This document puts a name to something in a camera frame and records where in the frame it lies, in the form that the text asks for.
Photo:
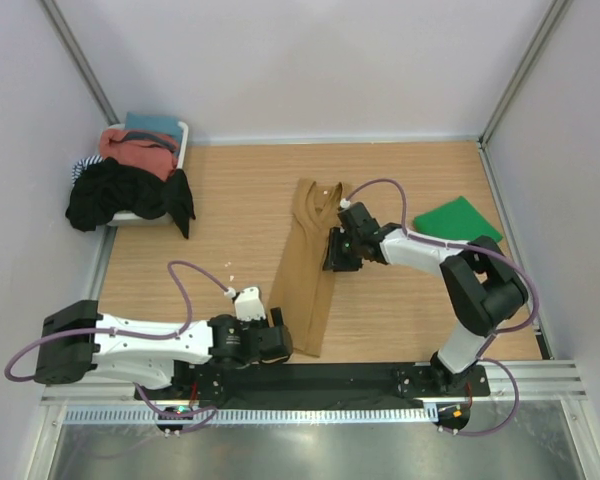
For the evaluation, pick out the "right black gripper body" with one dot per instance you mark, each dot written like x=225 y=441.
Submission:
x=355 y=239

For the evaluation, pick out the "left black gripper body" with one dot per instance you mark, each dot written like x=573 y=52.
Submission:
x=259 y=326

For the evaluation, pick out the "tan tank top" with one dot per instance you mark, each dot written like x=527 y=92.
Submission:
x=302 y=289

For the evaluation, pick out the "green tank top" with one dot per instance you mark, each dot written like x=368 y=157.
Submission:
x=456 y=220

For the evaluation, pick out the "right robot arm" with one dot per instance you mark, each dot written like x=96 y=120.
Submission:
x=483 y=286

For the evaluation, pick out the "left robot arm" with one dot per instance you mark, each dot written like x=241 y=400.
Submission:
x=143 y=352

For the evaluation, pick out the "black tank top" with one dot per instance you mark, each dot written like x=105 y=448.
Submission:
x=178 y=201

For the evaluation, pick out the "salmon pink garment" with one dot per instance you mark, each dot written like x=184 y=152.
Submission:
x=153 y=152

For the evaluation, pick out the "black garment over bin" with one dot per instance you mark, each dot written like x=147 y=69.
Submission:
x=108 y=188

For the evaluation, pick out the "teal folded garment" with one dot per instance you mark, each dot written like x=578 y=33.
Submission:
x=163 y=124

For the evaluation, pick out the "striped garment in bin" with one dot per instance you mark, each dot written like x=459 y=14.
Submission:
x=83 y=164

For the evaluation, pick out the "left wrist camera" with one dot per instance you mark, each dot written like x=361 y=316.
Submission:
x=248 y=305

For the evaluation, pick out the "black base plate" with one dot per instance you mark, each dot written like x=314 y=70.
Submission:
x=320 y=389

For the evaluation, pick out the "slotted cable duct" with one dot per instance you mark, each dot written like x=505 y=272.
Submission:
x=139 y=415

